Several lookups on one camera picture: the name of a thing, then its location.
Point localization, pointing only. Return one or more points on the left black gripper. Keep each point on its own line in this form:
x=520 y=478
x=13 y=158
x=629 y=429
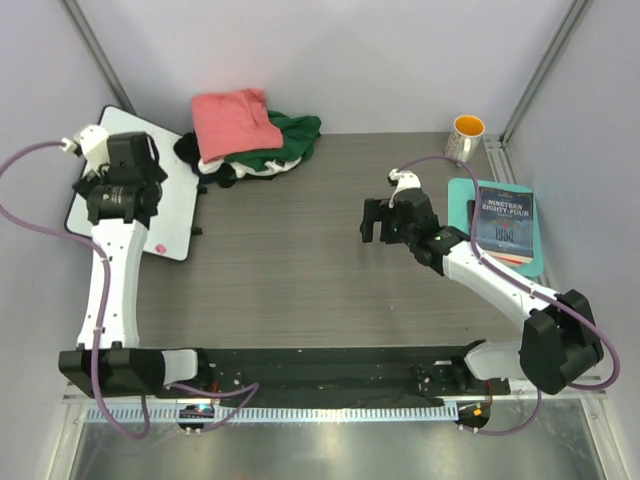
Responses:
x=87 y=185

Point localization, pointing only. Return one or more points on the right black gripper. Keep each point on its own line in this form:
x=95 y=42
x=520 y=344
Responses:
x=377 y=210

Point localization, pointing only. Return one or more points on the white dry-erase board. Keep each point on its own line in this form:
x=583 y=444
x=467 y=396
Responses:
x=170 y=220

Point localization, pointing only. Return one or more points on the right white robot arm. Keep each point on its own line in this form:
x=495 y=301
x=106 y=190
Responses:
x=558 y=343

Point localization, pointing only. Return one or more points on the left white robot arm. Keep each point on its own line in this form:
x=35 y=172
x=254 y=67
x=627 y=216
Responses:
x=122 y=190

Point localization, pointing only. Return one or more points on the black t shirt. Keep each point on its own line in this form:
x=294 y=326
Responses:
x=187 y=150

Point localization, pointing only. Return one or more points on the teal tray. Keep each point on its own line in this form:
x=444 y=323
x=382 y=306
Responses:
x=508 y=226

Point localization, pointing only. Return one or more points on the white t shirt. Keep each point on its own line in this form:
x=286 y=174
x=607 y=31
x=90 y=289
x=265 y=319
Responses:
x=268 y=168

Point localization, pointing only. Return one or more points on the green t shirt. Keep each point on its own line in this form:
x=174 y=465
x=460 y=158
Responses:
x=299 y=136

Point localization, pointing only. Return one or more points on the pink t shirt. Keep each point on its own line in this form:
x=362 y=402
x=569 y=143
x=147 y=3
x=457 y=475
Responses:
x=233 y=122

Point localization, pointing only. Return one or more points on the yellow white mug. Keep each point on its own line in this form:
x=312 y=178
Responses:
x=465 y=137

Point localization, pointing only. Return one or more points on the blue 1984 book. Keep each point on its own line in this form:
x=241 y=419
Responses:
x=504 y=220

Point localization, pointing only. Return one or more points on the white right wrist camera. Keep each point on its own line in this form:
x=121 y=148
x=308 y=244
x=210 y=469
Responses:
x=402 y=180

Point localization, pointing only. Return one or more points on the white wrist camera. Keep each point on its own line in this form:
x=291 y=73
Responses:
x=402 y=180
x=91 y=144

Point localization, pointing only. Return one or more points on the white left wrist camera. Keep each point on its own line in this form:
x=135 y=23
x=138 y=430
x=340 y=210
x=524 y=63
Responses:
x=91 y=144

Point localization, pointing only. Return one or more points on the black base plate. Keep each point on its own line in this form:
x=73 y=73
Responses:
x=345 y=378

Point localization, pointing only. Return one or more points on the white slotted cable duct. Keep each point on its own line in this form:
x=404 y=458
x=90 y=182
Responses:
x=167 y=413

